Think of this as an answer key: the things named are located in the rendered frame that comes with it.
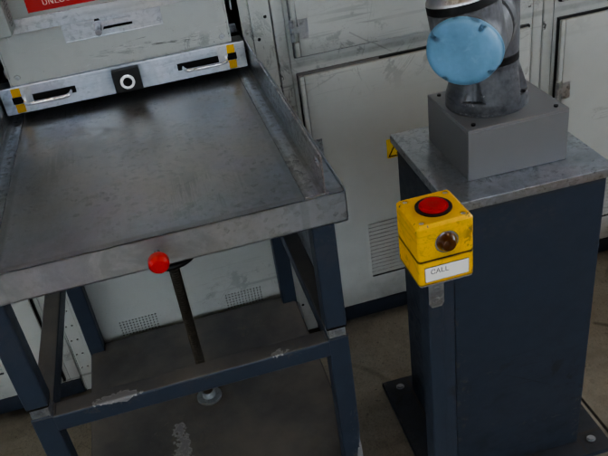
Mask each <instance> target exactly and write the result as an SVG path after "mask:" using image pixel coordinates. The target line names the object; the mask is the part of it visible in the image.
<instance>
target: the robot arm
mask: <svg viewBox="0 0 608 456"><path fill-rule="evenodd" d="M425 9H426V13H427V18H428V22H429V26H430V31H431V32H430V34H429V36H428V39H427V44H426V55H427V59H428V62H429V64H430V66H431V67H432V69H433V70H434V72H435V73H436V74H437V75H438V76H440V77H441V78H443V79H445V80H446V81H448V85H447V89H446V91H445V105H446V107H447V109H448V110H450V111H451V112H453V113H455V114H458V115H461V116H465V117H471V118H494V117H500V116H505V115H508V114H511V113H514V112H516V111H519V110H520V109H523V108H524V107H525V106H526V105H527V103H528V86H527V82H526V79H525V76H524V72H523V70H522V67H521V64H520V61H519V38H520V0H426V2H425Z"/></svg>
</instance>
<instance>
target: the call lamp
mask: <svg viewBox="0 0 608 456"><path fill-rule="evenodd" d="M458 241H459V236H458V234H457V233H456V232H454V231H453V230H445V231H443V232H441V233H439V234H438V235H437V237H436V238H435V241H434V246H435V248H436V250H437V251H439V252H450V251H452V250H453V249H454V248H455V247H456V245H457V243H458Z"/></svg>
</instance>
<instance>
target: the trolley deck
mask: <svg viewBox="0 0 608 456"><path fill-rule="evenodd" d="M261 65H262V67H263V68H264V70H265V71H266V72H267V73H268V75H269V76H270V78H271V80H272V81H273V83H274V84H275V86H276V87H277V89H278V91H279V92H280V94H281V96H282V97H283V99H285V101H286V102H287V104H288V105H289V107H290V109H291V110H292V112H293V114H294V115H295V117H296V118H297V120H298V121H299V123H300V125H301V126H302V127H303V128H304V130H305V131H306V133H307V134H308V136H309V138H310V140H311V141H312V143H313V144H314V146H315V147H316V149H317V150H318V152H319V154H320V155H321V157H322V165H323V172H324V178H325V186H326V188H327V190H328V191H329V195H322V196H319V197H314V198H310V199H307V200H305V198H304V196H303V194H302V193H301V192H300V190H299V187H298V185H297V184H296V182H295V180H294V178H293V176H292V174H291V172H290V171H289V169H288V167H287V165H286V163H285V161H284V160H283V158H282V156H281V154H280V151H279V150H278V149H277V147H276V145H275V143H274V141H273V139H272V138H271V135H270V133H269V131H268V129H267V128H266V127H265V125H264V123H263V121H262V119H261V117H260V115H259V113H258V111H257V109H256V108H255V106H254V105H253V103H252V100H251V98H250V96H249V94H248V93H247V91H246V89H245V88H244V86H243V84H242V82H241V80H240V78H239V76H238V74H237V72H236V71H235V69H231V70H227V71H219V72H215V73H210V74H206V75H202V76H197V77H193V78H189V79H184V80H180V81H172V82H168V83H163V84H158V85H155V86H150V87H146V88H143V89H140V90H132V91H127V92H123V93H119V94H118V93H116V94H111V95H108V96H103V97H98V98H94V99H90V100H82V101H77V102H73V103H69V104H64V105H60V106H56V107H51V108H47V109H39V110H35V111H30V112H25V115H24V123H23V127H22V132H21V136H20V140H19V145H18V148H17V153H16V158H15V162H14V169H13V173H12V178H11V182H10V186H9V191H8V195H7V199H6V204H5V211H4V215H3V220H2V224H1V228H0V307H2V306H5V305H9V304H13V303H16V302H20V301H24V300H28V299H34V298H38V297H41V296H45V295H49V294H53V293H56V292H60V291H64V290H70V289H74V288H78V287H81V286H85V285H89V284H92V283H96V282H100V281H104V280H110V279H114V278H117V277H121V276H125V275H129V274H132V273H136V272H140V271H146V270H149V268H148V264H147V260H148V257H149V256H150V255H151V254H152V253H154V251H155V250H160V251H161V252H163V253H165V254H166V255H167V256H168V258H169V262H170V264H172V263H176V262H180V261H186V260H190V259H193V258H197V257H201V256H205V255H208V254H212V253H216V252H222V251H226V250H230V249H233V248H237V247H241V246H244V245H248V244H252V243H256V242H263V241H267V240H270V239H274V238H278V237H281V236H285V235H289V234H293V233H299V232H303V231H307V230H310V229H314V228H318V227H321V226H325V225H329V224H333V223H339V222H343V221H346V220H348V210H347V195H346V188H345V187H344V186H343V184H342V183H341V181H340V180H339V178H338V177H337V175H336V173H335V172H334V170H333V169H332V167H331V166H330V164H329V163H328V161H327V160H326V159H325V157H324V156H323V154H322V153H321V151H320V149H319V148H318V146H317V144H316V143H315V141H314V140H313V138H312V137H311V135H310V134H309V133H308V131H307V130H306V128H305V127H304V125H303V124H302V122H301V121H300V119H299V117H298V116H297V114H296V113H295V111H294V110H293V108H292V107H291V105H290V104H289V103H288V101H287V100H286V98H285V97H284V95H283V93H282V92H281V90H280V88H279V87H278V85H277V84H276V82H275V81H274V79H273V78H272V77H271V75H270V74H269V72H268V71H267V69H266V68H265V66H264V65H263V63H262V62H261Z"/></svg>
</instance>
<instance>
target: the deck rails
mask: <svg viewBox="0 0 608 456"><path fill-rule="evenodd" d="M242 39H243V42H244V48H245V49H246V51H247V53H246V58H247V63H248V66H244V67H241V68H236V69H235V71H236V72H237V74H238V76H239V78H240V80H241V82H242V84H243V86H244V88H245V89H246V91H247V93H248V94H249V96H250V98H251V100H252V103H253V105H254V106H255V108H256V109H257V111H258V113H259V115H260V117H261V119H262V121H263V123H264V125H265V127H266V128H267V129H268V131H269V133H270V135H271V138H272V139H273V141H274V143H275V145H276V147H277V149H278V150H279V151H280V154H281V156H282V158H283V160H284V161H285V163H286V165H287V167H288V169H289V171H290V172H291V174H292V176H293V178H294V180H295V182H296V184H297V185H298V187H299V190H300V192H301V193H302V194H303V196H304V198H305V200H307V199H310V198H314V197H319V196H322V195H329V191H328V190H327V188H326V186H325V178H324V172H323V165H322V157H321V155H320V154H319V152H318V150H317V149H316V147H315V146H314V144H313V143H312V141H311V140H310V138H309V136H308V134H307V133H306V131H305V130H304V128H303V127H302V126H301V125H300V123H299V121H298V120H297V118H296V117H295V115H294V114H293V112H292V110H291V109H290V107H289V105H288V104H287V102H286V101H285V99H283V97H282V96H281V94H280V92H279V91H278V89H277V87H276V86H275V84H274V83H273V81H272V80H271V78H270V76H269V75H268V73H267V72H266V71H265V70H264V68H263V67H262V65H261V63H260V61H259V60H258V58H257V57H256V55H255V54H254V52H253V51H252V49H251V47H250V46H249V44H248V43H247V42H246V40H245V39H244V37H243V38H242ZM24 115H25V113H22V114H17V115H13V116H7V114H6V111H5V107H4V104H3V102H2V100H1V97H0V228H1V224H2V220H3V215H4V211H5V204H6V199H7V195H8V191H9V186H10V182H11V178H12V173H13V169H14V162H15V158H16V153H17V148H18V145H19V140H20V136H21V132H22V127H23V123H24ZM317 159H318V162H317ZM318 163H319V164H318Z"/></svg>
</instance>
